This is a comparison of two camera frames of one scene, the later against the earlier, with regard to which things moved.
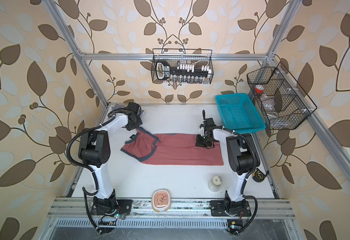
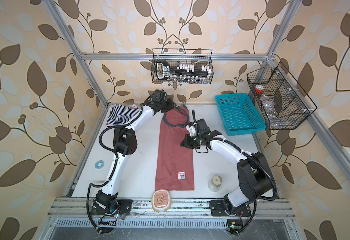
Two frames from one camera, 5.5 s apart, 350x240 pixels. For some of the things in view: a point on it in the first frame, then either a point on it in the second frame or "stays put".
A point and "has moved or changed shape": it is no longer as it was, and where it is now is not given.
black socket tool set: [183, 73] stays put
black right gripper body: [202, 141] to [193, 141]
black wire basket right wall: [282, 108] stays put
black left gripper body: [137, 121] to [166, 104]
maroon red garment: [172, 149] has moved or changed shape
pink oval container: [161, 200] stays put
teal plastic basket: [239, 113] stays put
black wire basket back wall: [182, 66] stays put
